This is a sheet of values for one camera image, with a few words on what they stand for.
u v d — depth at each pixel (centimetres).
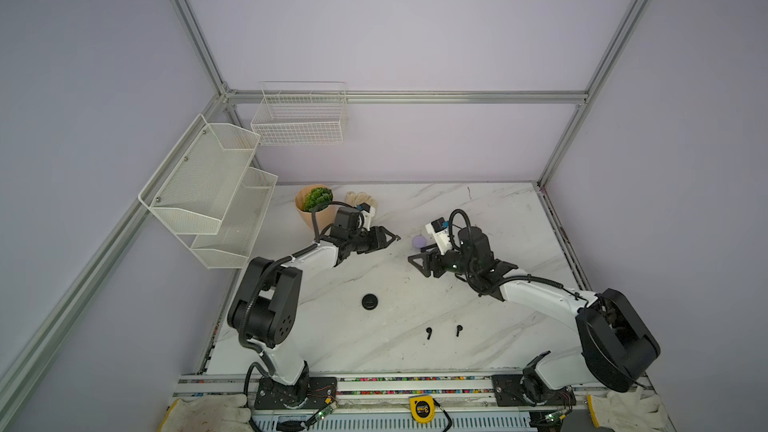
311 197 102
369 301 88
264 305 47
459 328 84
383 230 86
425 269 76
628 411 70
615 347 43
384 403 73
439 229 75
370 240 83
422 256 75
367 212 87
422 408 70
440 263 75
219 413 70
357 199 115
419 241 101
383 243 84
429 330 84
